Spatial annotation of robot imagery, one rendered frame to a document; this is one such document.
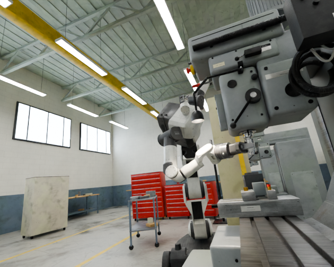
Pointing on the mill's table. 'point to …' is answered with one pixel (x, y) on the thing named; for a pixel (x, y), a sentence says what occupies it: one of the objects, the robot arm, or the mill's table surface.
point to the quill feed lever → (251, 94)
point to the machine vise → (261, 206)
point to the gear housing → (227, 59)
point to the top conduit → (240, 32)
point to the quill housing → (239, 97)
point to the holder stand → (249, 178)
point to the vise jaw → (248, 195)
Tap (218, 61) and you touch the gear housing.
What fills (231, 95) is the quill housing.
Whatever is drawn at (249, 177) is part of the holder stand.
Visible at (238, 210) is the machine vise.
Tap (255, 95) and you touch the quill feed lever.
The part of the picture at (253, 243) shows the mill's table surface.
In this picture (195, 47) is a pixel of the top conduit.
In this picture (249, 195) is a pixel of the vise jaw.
